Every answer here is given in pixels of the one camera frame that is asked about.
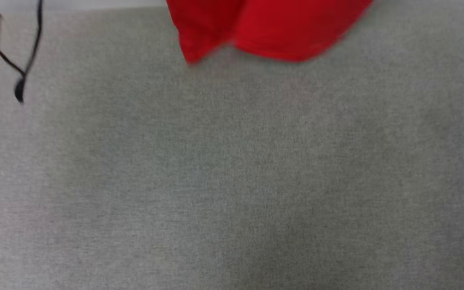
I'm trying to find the grey fabric sofa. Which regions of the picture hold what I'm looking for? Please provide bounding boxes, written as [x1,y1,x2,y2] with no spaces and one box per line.
[0,6,464,290]

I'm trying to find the red basketball jersey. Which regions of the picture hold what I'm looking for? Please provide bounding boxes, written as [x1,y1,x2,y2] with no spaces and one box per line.
[165,0,374,65]

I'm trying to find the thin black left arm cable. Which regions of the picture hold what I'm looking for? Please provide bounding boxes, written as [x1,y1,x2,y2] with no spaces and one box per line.
[0,0,44,104]

